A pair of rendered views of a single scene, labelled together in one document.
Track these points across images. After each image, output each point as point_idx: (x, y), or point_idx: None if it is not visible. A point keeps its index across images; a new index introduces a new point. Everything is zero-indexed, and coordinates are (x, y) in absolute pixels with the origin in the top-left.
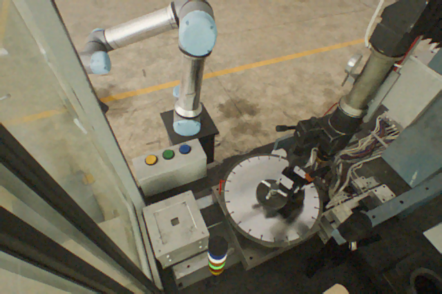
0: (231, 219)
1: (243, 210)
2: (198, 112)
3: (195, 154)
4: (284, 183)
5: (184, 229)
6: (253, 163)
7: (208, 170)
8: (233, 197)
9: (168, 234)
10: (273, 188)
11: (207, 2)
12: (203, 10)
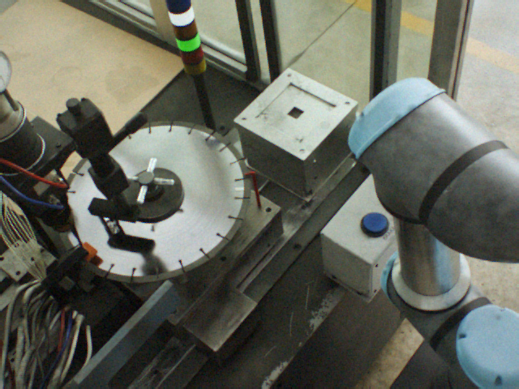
0: (204, 129)
1: (190, 148)
2: (395, 272)
3: (345, 225)
4: (134, 225)
5: (274, 111)
6: (208, 235)
7: (327, 286)
8: (216, 159)
9: (291, 96)
10: (147, 173)
11: (450, 185)
12: (412, 122)
